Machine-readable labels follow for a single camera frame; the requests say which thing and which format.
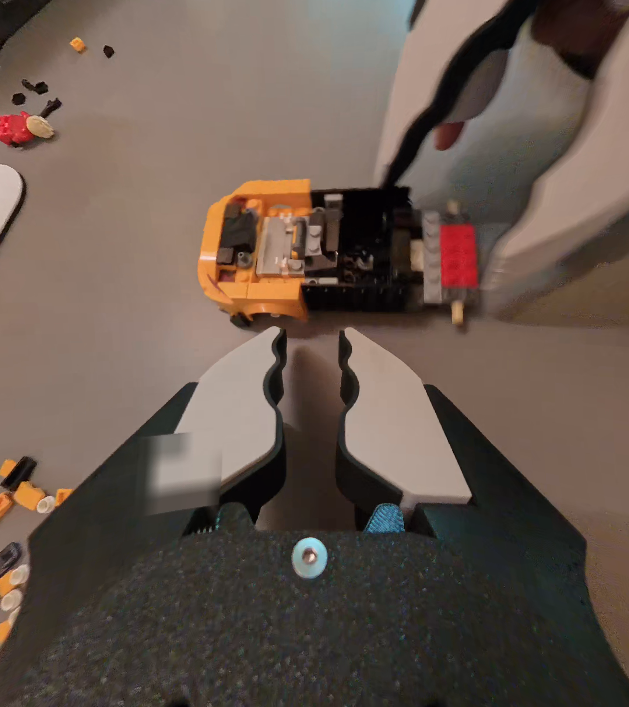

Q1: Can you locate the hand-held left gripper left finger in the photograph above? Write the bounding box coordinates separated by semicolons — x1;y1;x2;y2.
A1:
173;327;288;523

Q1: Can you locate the pile of loose lego pieces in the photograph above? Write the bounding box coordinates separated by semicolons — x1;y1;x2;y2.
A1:
0;455;75;647

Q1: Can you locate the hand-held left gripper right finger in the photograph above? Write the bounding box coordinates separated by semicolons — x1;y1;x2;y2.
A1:
335;327;472;523

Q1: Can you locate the person's right hand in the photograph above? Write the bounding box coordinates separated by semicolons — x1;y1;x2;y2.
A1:
435;0;629;151

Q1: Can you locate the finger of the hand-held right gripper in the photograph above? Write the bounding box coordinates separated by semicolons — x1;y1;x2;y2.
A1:
480;0;629;322
372;0;539;193

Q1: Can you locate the orange and black lego car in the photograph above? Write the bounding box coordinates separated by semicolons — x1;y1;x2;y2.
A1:
197;178;484;330

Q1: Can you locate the red lego minifigure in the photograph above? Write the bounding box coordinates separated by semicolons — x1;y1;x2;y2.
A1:
0;110;56;148

